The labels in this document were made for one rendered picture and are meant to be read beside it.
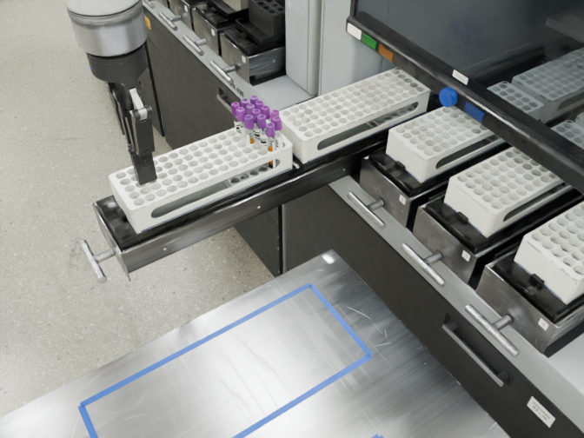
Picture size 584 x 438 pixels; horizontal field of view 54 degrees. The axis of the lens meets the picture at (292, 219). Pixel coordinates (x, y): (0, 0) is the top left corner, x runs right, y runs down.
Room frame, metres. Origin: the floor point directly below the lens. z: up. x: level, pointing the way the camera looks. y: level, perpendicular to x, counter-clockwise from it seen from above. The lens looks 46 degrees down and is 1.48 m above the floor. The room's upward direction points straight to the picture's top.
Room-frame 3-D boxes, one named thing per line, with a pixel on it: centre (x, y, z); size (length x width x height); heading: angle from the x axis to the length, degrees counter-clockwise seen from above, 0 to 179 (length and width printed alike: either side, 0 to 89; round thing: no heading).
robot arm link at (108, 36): (0.69, 0.23, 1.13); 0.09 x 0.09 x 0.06
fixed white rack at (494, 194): (0.74, -0.40, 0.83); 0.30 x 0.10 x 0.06; 123
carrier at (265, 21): (1.28, 0.06, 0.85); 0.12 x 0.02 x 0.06; 33
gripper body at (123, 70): (0.69, 0.23, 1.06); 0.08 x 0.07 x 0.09; 33
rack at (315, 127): (0.92, -0.12, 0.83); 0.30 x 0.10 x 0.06; 123
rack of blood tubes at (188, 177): (0.74, 0.15, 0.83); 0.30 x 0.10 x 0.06; 123
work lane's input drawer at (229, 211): (0.82, 0.03, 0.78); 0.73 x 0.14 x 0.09; 123
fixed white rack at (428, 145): (0.86, -0.32, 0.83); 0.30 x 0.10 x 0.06; 123
